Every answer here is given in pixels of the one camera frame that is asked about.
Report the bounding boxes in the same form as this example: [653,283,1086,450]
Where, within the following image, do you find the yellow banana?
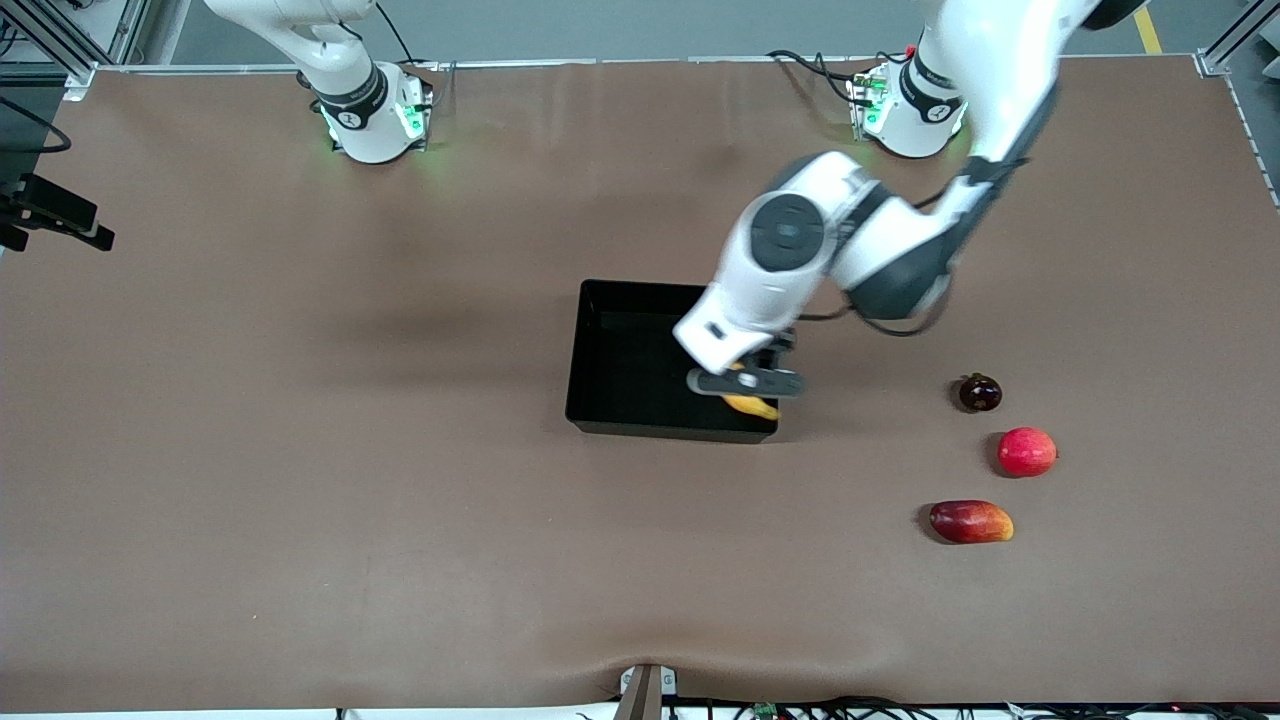
[722,362,781,421]

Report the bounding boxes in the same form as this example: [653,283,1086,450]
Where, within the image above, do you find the black plastic box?
[565,279,780,444]

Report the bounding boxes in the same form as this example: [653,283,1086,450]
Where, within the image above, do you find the red apple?
[996,427,1059,478]

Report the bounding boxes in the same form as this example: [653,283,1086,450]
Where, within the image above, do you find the dark purple mangosteen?
[958,372,1003,413]

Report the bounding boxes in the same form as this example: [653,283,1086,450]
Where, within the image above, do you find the red yellow mango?
[929,500,1015,545]

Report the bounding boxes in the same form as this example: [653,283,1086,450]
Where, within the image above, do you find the brown table mat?
[0,55,1280,713]

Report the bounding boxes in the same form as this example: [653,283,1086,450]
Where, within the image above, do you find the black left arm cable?
[798,270,963,338]

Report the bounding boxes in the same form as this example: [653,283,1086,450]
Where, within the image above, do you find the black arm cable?
[0,95,73,156]
[798,270,963,338]

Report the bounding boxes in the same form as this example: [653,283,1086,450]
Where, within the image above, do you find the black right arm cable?
[0,95,73,156]

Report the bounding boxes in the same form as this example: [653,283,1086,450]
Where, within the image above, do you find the aluminium frame struts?
[0,0,151,101]

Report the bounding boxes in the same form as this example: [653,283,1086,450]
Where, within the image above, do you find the silver table edge rail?
[62,52,1231,77]

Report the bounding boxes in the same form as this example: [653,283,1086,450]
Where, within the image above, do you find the black left base cables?
[766,48,863,106]

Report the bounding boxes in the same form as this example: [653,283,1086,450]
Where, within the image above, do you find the black table edge cables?
[575,695,1280,720]

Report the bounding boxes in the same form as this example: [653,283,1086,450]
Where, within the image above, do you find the metal camera pole bracket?
[614,662,679,720]

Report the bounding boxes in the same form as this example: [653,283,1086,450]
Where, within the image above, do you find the black right base cable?
[375,0,441,106]

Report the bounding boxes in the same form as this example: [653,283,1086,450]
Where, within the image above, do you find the aluminium frame post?
[1197,0,1280,77]

